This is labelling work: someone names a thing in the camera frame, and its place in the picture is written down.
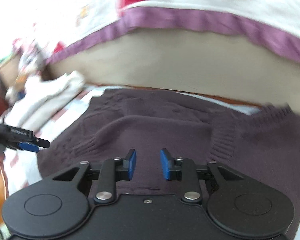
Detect red bear quilted bedspread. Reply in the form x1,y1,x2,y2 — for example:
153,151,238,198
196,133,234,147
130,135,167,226
0,0,300,63

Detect grey bunny plush toy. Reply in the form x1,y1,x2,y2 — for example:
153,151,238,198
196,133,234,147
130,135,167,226
5,51,45,105

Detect dark brown knit sweater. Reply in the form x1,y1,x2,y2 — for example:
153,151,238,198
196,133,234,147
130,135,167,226
37,89,300,239

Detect white folded garment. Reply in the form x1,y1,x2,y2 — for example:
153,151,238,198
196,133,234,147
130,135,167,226
0,70,85,132

